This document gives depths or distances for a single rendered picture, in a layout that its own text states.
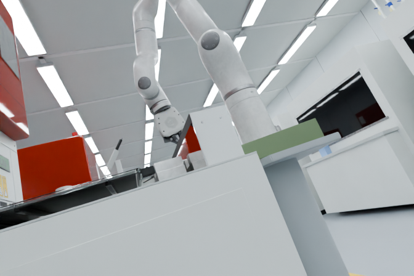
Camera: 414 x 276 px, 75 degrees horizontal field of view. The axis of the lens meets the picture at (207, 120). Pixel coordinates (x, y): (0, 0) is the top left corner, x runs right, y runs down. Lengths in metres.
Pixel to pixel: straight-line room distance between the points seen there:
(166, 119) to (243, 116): 0.31
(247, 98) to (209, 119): 0.28
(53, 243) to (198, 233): 0.23
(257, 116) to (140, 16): 0.64
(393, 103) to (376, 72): 0.42
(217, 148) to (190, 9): 0.63
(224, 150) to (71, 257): 0.35
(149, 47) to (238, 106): 0.46
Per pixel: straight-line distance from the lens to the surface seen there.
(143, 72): 1.01
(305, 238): 0.83
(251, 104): 0.88
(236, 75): 0.91
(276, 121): 5.60
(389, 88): 3.94
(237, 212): 0.54
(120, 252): 0.51
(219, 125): 0.64
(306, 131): 0.81
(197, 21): 1.07
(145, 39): 1.15
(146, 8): 1.22
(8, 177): 1.13
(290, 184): 0.82
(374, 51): 4.15
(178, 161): 0.78
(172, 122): 1.02
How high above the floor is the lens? 0.74
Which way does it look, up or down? 17 degrees up
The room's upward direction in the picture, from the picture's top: 20 degrees counter-clockwise
